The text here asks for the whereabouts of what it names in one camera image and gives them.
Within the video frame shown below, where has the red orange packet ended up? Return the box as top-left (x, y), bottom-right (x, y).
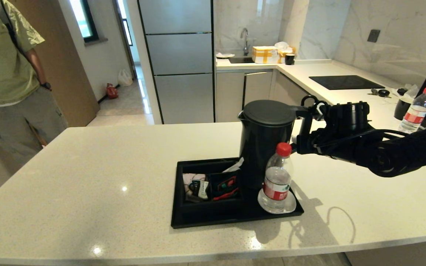
top-left (213, 187), bottom-right (240, 201)

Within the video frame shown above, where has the white tea bag packet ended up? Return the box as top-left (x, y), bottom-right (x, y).
top-left (183, 173), bottom-right (211, 203)

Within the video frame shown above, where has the clear water bottle red cap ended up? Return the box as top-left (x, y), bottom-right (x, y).
top-left (399, 88), bottom-right (426, 134)
top-left (258, 142), bottom-right (297, 214)

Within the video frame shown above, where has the black divided organizer box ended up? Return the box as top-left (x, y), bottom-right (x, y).
top-left (179, 160), bottom-right (244, 222)

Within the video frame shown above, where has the black cabinet hook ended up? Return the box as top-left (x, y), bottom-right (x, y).
top-left (300, 95), bottom-right (319, 108)

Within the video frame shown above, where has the chrome sink faucet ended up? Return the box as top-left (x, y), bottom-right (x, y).
top-left (240, 28), bottom-right (250, 57)

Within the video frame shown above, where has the dark green and red box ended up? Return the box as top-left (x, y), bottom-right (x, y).
top-left (213, 174), bottom-right (240, 192)

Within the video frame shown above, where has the black induction cooktop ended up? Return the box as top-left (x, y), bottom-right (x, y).
top-left (309, 75), bottom-right (386, 91)

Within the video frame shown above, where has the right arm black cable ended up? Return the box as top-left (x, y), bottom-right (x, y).
top-left (315, 129), bottom-right (408, 153)

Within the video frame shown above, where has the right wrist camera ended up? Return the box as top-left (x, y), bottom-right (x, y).
top-left (311, 100), bottom-right (372, 133)

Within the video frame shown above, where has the silver refrigerator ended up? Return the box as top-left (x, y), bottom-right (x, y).
top-left (137, 0), bottom-right (215, 125)

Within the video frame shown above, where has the white plastic bag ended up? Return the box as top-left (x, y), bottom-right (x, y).
top-left (118, 69), bottom-right (133, 87)

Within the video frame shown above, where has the black serving tray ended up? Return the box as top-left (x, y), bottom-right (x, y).
top-left (170, 157), bottom-right (305, 229)

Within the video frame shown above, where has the white paper stick packet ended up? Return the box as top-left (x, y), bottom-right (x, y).
top-left (225, 158), bottom-right (245, 173)

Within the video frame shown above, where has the brown wooden door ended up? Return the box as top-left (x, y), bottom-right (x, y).
top-left (11, 0), bottom-right (101, 146)

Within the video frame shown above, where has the white round coaster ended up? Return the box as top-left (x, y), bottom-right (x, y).
top-left (257, 189), bottom-right (297, 215)

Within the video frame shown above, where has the dark framed window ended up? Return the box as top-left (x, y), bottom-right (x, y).
top-left (69, 0), bottom-right (99, 44)

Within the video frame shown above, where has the yellow white cardboard box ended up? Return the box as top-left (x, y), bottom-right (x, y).
top-left (252, 46), bottom-right (280, 64)

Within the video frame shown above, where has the clear plastic wrap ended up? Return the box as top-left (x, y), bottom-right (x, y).
top-left (390, 85), bottom-right (419, 101)

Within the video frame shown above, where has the black electric kettle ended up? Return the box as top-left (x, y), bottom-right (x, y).
top-left (237, 100), bottom-right (314, 189)

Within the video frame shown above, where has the grey cabinet door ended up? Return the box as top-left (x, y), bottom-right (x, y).
top-left (216, 72), bottom-right (245, 123)
top-left (243, 71), bottom-right (274, 108)

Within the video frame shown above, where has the person in green shirt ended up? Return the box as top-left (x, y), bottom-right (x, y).
top-left (0, 0), bottom-right (68, 167)

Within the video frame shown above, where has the black mug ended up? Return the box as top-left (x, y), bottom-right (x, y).
top-left (394, 97), bottom-right (413, 120)

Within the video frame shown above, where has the grey corner cabinet front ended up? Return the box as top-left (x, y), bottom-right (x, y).
top-left (271, 72), bottom-right (324, 109)

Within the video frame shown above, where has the black key fob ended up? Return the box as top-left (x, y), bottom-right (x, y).
top-left (368, 88), bottom-right (391, 98)

